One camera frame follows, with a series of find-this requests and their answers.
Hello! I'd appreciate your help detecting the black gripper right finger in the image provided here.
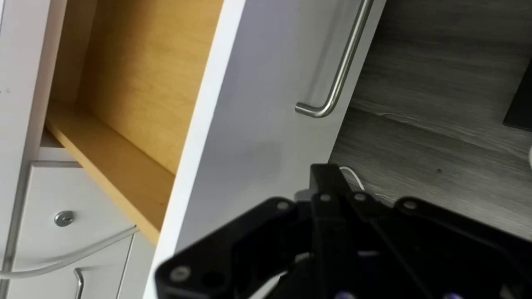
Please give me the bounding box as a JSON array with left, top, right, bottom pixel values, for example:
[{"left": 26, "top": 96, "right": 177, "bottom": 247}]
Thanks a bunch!
[{"left": 355, "top": 191, "right": 532, "bottom": 299}]

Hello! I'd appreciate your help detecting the white lower left cabinet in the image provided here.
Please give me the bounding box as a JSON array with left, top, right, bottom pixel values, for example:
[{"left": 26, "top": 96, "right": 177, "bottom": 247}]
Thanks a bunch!
[{"left": 7, "top": 162, "right": 154, "bottom": 299}]

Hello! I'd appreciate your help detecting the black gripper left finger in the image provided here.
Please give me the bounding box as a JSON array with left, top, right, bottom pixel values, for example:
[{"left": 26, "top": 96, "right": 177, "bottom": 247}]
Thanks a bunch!
[{"left": 155, "top": 164, "right": 357, "bottom": 299}]

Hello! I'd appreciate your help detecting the wooden drawer with white front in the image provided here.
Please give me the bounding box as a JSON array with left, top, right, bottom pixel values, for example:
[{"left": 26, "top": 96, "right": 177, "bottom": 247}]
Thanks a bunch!
[{"left": 42, "top": 0, "right": 390, "bottom": 262}]

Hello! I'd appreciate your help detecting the white power cable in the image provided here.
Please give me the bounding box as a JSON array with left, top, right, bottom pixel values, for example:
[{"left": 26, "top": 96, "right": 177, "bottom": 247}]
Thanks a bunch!
[{"left": 0, "top": 222, "right": 140, "bottom": 280}]

